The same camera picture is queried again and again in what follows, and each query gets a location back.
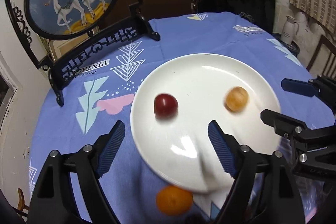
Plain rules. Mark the red apple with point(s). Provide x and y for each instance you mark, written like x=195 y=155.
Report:
x=165 y=106

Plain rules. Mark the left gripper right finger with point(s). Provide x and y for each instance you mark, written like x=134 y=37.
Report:
x=279 y=200

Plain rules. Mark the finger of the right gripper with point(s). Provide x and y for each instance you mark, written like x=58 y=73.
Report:
x=322 y=87
x=301 y=137

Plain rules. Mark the white thermos jug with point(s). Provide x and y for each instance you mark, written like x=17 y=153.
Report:
x=289 y=30

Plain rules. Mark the blue patterned tablecloth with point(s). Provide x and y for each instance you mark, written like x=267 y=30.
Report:
x=105 y=88

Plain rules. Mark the white round plate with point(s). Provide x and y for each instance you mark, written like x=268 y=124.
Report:
x=178 y=149

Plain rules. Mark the orange tangerine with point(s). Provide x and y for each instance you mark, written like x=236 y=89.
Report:
x=174 y=201

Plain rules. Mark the tan round fruit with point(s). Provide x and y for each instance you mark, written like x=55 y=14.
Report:
x=236 y=99

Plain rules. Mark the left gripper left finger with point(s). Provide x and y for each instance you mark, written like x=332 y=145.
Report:
x=53 y=199

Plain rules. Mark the round deer screen on stand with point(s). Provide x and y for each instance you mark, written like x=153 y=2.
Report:
x=61 y=20

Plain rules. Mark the wooden chair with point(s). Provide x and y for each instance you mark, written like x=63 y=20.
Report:
x=322 y=62

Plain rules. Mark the small round side table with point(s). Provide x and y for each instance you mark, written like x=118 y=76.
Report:
x=292 y=47

